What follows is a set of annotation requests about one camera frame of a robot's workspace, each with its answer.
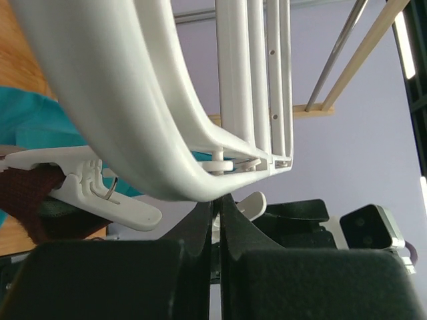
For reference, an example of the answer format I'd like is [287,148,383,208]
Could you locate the white plastic clip hanger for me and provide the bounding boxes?
[10,1,294,202]

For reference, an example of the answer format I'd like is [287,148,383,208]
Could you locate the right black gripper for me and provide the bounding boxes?
[253,199,336,249]

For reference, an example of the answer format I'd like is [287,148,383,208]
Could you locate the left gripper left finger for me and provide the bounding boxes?
[1,203,213,319]

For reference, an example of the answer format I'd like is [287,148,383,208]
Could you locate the white hanger clip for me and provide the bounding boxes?
[1,146,162,231]

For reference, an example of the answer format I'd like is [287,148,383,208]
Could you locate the beige maroon-cuffed sock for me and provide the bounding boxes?
[1,165,111,245]

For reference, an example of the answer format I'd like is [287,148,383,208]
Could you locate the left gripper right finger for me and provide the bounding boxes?
[220,195,420,319]

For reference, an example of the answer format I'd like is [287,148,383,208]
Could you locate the teal towel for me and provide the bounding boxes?
[0,85,218,227]

